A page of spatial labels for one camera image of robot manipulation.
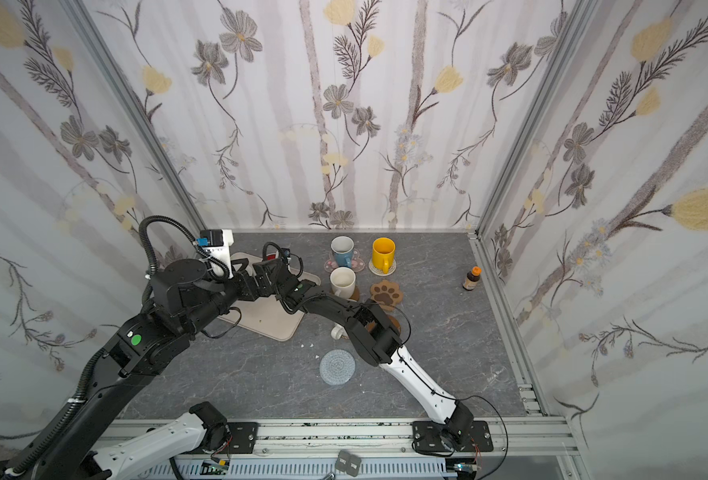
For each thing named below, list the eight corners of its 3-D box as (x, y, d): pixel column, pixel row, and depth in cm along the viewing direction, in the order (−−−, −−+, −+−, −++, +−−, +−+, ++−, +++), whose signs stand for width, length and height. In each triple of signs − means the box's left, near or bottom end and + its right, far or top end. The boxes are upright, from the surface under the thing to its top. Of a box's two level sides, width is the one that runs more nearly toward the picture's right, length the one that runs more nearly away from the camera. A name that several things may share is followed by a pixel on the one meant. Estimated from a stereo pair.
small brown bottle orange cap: (463, 292, 106) (471, 278, 99) (460, 280, 109) (467, 266, 102) (476, 292, 106) (484, 278, 99) (473, 280, 109) (480, 266, 102)
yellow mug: (372, 277, 108) (374, 261, 100) (372, 254, 115) (373, 237, 107) (393, 278, 108) (396, 261, 101) (391, 254, 115) (394, 237, 108)
